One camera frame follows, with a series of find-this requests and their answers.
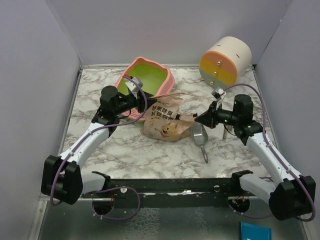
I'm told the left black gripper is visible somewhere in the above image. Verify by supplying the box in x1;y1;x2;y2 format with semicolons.
114;89;158;116

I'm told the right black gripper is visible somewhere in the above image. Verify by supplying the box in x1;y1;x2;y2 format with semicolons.
194;100;240;129

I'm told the grey metal scoop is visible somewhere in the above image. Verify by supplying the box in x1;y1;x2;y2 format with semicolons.
191;122;209;164

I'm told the peach cat litter bag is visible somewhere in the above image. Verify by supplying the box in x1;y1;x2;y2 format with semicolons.
141;91;198;142

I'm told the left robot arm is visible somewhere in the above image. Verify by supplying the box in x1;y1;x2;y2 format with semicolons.
41;85;157;206

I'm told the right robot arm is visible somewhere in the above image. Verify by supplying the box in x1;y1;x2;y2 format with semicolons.
195;90;316;221

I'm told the pink green litter box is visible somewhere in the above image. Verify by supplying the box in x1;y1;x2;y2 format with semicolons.
116;56;176;123

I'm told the round cream drawer cabinet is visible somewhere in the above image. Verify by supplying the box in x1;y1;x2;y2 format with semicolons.
199;36;252;90

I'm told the blue card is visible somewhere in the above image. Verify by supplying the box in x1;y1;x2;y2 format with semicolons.
240;222;272;240

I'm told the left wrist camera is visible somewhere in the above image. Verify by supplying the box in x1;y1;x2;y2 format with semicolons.
124;76;143;94

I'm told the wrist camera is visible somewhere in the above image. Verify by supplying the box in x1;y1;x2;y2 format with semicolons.
124;76;143;94
211;88;226;101

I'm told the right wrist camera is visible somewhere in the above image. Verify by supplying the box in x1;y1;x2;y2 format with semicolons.
211;88;226;101

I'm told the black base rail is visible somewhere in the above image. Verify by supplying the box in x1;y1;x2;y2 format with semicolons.
80;177;253;208

